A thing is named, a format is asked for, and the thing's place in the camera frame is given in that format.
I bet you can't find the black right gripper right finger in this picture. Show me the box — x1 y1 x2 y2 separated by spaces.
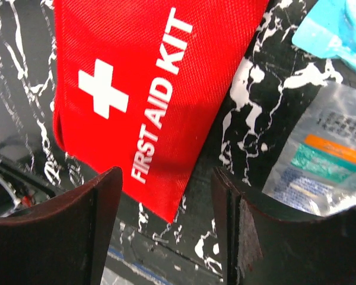
211 167 356 284

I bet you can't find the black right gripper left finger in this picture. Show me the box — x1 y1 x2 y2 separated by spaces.
0 167 123 284

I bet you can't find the clear plastic medicine packet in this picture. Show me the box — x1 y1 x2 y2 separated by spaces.
262 81 356 217

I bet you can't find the red first aid kit pouch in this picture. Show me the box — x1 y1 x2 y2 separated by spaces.
53 1 268 222

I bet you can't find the teal plastic sachet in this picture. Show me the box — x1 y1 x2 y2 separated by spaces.
292 0 356 72

